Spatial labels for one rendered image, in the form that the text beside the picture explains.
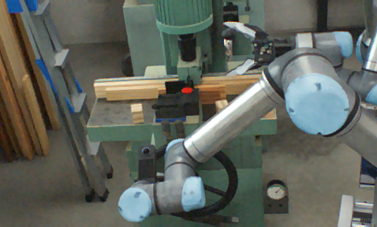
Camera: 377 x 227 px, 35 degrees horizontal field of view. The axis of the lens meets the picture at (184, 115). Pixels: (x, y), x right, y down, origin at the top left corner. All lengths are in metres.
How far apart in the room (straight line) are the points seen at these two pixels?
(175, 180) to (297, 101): 0.36
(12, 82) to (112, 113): 1.35
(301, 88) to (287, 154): 2.03
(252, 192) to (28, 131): 1.71
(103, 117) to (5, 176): 1.50
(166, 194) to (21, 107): 2.04
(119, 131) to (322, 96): 0.89
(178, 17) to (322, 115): 0.71
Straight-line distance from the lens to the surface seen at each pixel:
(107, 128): 1.94
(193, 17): 1.82
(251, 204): 2.09
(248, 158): 1.97
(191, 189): 1.38
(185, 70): 1.93
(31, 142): 3.48
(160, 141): 1.82
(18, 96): 3.30
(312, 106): 1.22
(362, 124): 1.30
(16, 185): 3.32
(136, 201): 1.38
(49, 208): 3.11
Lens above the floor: 1.94
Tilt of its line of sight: 33 degrees down
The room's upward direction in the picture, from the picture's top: 7 degrees counter-clockwise
